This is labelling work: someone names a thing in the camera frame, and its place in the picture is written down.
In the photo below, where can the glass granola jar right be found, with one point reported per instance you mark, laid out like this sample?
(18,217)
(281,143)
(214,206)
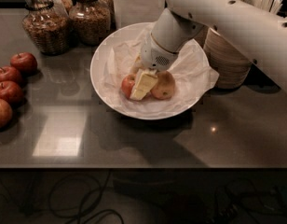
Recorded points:
(91,20)

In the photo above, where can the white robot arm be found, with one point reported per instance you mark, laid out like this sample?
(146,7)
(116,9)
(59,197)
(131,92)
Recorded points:
(258,35)

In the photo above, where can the white crumpled paper liner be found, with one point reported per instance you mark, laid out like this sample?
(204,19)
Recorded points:
(190,75)

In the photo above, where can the white napkin dispenser box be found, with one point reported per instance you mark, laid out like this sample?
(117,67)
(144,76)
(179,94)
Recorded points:
(128,12)

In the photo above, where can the large white bowl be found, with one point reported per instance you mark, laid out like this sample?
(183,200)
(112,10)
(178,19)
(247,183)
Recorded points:
(100,62)

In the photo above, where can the yellowish apple in bowl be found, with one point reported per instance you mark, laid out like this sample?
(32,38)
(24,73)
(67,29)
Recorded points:
(165,87)

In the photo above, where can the red apple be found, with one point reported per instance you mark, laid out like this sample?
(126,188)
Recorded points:
(11,92)
(9,73)
(25,62)
(6,113)
(127,85)

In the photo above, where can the stack paper bowls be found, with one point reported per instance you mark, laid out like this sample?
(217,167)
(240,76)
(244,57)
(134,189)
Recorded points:
(201,36)
(228,62)

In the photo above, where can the glass granola jar left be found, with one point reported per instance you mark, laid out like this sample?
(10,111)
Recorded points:
(48,29)

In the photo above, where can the rear stack paper bowls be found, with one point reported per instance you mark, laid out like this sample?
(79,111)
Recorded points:
(201,36)

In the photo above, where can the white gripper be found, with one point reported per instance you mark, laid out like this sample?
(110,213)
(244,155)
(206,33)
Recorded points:
(155,56)

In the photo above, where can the front stack paper bowls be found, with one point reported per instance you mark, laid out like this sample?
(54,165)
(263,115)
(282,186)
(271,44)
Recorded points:
(228,62)

